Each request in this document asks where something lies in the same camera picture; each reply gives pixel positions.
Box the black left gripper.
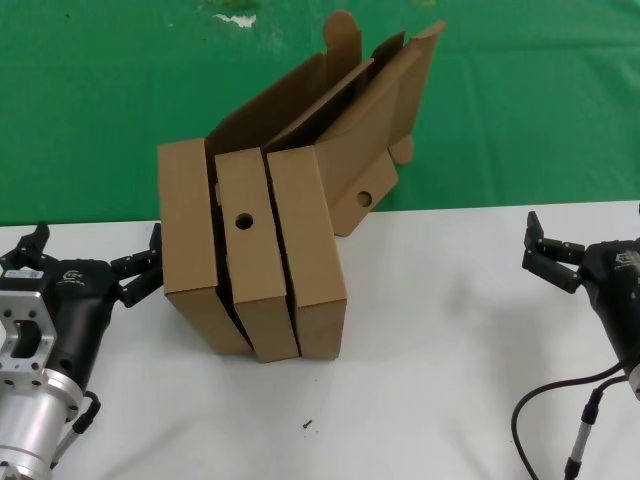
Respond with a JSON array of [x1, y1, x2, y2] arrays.
[[0, 222, 164, 389]]

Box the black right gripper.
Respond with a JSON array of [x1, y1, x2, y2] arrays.
[[522, 210, 640, 365]]

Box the brown cardboard box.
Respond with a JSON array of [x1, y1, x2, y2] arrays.
[[157, 9, 376, 357], [266, 19, 446, 360], [214, 30, 407, 364]]

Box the silver left wrist bracket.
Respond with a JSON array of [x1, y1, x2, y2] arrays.
[[0, 289, 64, 387]]

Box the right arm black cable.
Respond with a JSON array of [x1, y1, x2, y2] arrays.
[[512, 360, 632, 480]]

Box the left arm silver plug cable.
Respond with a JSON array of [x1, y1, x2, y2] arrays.
[[47, 391, 104, 472]]

